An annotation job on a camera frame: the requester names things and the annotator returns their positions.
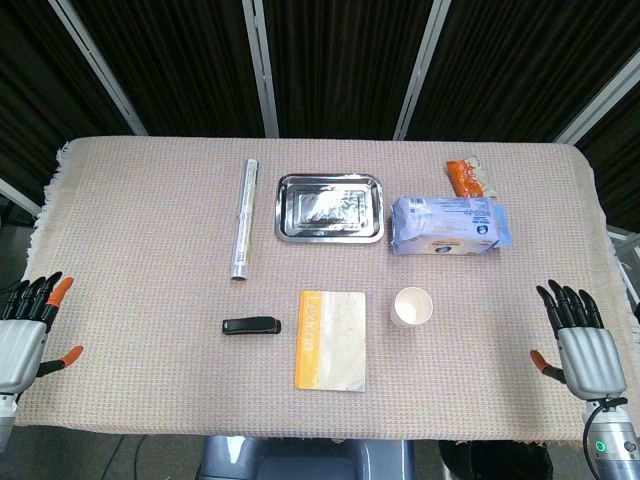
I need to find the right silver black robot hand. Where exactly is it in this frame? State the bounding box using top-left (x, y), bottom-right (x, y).
top-left (529, 279), bottom-right (628, 401)

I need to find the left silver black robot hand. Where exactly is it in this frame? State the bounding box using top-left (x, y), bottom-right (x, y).
top-left (0, 271), bottom-right (85, 396)

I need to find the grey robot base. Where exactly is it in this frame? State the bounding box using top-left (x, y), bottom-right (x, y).
top-left (198, 435), bottom-right (416, 480)

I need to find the black stapler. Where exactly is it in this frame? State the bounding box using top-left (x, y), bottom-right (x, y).
top-left (221, 316), bottom-right (282, 336)

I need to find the beige woven tablecloth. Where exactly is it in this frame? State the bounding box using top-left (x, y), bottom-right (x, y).
top-left (14, 135), bottom-right (639, 445)

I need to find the white paper cup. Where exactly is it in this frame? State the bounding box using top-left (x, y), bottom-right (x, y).
top-left (389, 286), bottom-right (434, 329)

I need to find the blue wet wipes pack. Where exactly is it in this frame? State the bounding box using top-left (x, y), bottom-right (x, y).
top-left (388, 195), bottom-right (513, 257)

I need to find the orange white snack packet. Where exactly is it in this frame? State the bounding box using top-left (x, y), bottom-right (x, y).
top-left (445, 156), bottom-right (498, 199)

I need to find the yellow white Lexicon notebook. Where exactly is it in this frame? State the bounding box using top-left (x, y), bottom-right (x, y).
top-left (292, 289), bottom-right (367, 393)

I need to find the silver foil roll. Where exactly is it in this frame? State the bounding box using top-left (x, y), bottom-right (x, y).
top-left (229, 158), bottom-right (262, 281)

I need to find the silver metal tray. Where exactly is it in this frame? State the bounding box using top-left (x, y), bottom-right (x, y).
top-left (274, 173), bottom-right (386, 244)

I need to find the white partition frame post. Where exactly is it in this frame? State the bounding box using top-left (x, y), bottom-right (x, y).
top-left (241, 0), bottom-right (280, 139)
top-left (392, 0), bottom-right (453, 141)
top-left (0, 177), bottom-right (43, 219)
top-left (48, 0), bottom-right (149, 137)
top-left (553, 49), bottom-right (640, 145)

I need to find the black cable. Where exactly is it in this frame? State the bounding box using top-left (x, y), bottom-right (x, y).
top-left (97, 433), bottom-right (151, 480)

